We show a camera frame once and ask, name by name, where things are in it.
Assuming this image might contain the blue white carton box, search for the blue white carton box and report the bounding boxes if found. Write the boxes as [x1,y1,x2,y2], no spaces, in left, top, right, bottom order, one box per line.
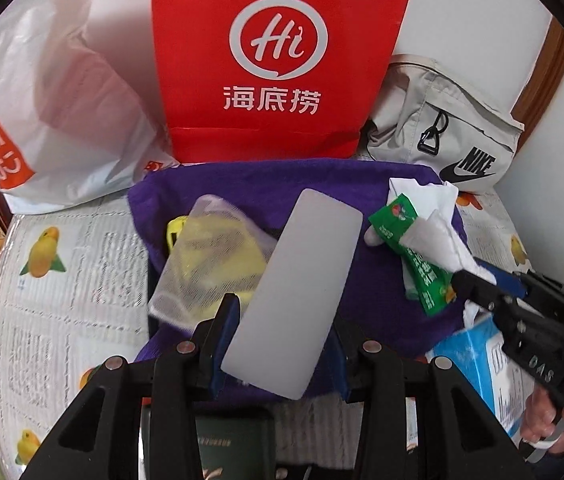
[426,317,563,439]

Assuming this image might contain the grey waist bag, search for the grey waist bag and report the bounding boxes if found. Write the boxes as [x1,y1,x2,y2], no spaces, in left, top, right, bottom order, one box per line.
[362,52,525,194]

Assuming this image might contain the purple fabric tray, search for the purple fabric tray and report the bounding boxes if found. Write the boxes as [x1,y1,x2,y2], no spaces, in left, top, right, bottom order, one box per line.
[127,157,468,402]

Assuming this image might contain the person's right hand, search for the person's right hand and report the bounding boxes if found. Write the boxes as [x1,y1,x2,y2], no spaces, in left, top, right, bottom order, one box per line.
[518,389,564,456]

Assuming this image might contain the red paper bag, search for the red paper bag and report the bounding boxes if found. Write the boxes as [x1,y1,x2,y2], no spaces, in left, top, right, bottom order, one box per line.
[149,0,418,166]

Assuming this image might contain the white plastic shopping bag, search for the white plastic shopping bag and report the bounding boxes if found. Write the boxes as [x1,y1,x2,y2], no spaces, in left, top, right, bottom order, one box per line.
[0,0,183,216]

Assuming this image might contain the green packet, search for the green packet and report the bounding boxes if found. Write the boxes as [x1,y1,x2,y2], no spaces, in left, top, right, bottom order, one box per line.
[367,192,458,318]

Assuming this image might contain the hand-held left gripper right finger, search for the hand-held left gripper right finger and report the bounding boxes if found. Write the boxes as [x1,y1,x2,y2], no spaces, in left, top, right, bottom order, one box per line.
[329,320,546,480]

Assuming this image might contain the white frosted pad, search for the white frosted pad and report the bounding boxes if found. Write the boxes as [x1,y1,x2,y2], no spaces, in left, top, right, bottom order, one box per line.
[219,187,364,402]

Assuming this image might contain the dark green tin box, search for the dark green tin box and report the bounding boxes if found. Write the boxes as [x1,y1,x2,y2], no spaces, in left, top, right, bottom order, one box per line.
[141,405,276,480]

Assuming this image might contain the wooden door frame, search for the wooden door frame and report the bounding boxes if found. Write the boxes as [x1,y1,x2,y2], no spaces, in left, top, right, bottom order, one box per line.
[509,17,564,127]

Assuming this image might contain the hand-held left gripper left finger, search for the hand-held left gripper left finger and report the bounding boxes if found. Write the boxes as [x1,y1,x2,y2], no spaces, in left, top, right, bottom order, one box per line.
[19,292,241,480]

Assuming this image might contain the yellow socks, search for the yellow socks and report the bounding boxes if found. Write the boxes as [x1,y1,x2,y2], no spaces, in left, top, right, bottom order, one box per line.
[148,194,279,327]

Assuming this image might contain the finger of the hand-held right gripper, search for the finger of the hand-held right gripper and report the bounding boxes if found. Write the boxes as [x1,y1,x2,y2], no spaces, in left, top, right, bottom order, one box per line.
[472,257,530,297]
[451,269,505,313]

